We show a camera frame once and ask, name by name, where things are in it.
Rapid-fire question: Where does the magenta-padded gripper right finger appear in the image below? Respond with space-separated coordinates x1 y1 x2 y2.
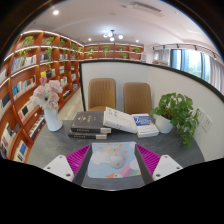
134 143 184 186

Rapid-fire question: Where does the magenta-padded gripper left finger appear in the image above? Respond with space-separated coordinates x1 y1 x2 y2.
43 143 93 187

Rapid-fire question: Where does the light grey computer mouse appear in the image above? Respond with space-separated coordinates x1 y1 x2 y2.
109 148 125 169

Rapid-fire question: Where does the pastel cartoon print mouse pad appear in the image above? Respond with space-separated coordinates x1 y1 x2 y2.
87 141 142 179

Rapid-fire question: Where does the thin dark grey book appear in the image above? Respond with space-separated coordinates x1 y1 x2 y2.
67 129 108 140

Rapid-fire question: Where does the white book with blue cover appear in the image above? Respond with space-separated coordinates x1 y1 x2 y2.
131 113 160 139

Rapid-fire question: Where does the white vase with pink flowers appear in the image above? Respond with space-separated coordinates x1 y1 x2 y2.
29 76 64 133

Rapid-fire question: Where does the thick dark grey book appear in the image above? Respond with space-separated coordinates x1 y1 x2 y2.
70 110 113 135

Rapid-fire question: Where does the green plant in white pot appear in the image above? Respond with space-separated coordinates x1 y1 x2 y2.
149 92 200 148

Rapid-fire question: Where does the thick white book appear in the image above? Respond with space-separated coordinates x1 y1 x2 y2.
102 106 139 134

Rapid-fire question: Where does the tan upholstered chair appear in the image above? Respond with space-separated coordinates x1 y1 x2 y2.
87 77 117 113
123 82 153 116

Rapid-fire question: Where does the orange wooden bookshelf unit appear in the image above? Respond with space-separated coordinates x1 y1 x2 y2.
0 29 145 163

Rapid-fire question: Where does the window with grey curtains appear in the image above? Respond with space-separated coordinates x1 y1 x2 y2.
153 44 224 94

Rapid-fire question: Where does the ceiling lamp with round bulbs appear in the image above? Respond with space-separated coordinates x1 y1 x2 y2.
102 29 124 43

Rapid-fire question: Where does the ceiling air vent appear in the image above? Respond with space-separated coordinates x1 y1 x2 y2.
129 0 164 14

